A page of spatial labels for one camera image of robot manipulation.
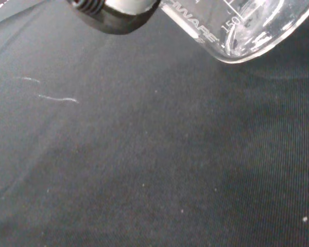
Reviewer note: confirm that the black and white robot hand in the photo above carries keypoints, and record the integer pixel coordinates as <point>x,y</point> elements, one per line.
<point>116,15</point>

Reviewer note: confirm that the black bench cloth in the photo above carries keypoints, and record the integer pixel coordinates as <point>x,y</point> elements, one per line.
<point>144,154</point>

